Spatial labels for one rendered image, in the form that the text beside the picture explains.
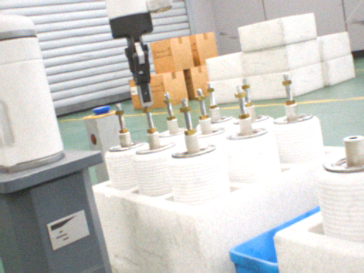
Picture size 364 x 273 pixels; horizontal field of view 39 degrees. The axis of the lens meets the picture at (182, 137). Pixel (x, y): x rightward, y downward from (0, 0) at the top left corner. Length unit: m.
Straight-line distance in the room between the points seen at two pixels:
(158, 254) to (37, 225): 0.27
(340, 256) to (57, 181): 0.37
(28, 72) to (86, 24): 5.89
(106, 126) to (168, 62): 3.62
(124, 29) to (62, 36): 5.51
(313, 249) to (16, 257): 0.39
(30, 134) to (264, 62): 3.08
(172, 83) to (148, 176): 3.78
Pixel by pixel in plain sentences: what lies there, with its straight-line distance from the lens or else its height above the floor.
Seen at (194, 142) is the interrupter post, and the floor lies 0.27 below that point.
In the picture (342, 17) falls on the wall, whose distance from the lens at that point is 6.75.
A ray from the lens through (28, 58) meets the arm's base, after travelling 0.71.
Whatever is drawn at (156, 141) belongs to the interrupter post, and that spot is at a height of 0.27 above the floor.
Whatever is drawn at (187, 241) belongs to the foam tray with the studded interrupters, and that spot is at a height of 0.13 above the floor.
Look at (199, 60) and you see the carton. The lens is 4.98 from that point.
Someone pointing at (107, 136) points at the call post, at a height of 0.26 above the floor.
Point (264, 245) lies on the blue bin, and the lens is 0.81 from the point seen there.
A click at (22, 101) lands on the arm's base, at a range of 0.71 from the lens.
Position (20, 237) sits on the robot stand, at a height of 0.22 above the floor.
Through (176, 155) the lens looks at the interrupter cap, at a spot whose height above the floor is 0.25.
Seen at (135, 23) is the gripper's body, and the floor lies 0.48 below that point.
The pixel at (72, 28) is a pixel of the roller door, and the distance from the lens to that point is 6.49.
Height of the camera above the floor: 0.41
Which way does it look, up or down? 9 degrees down
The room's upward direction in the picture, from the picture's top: 11 degrees counter-clockwise
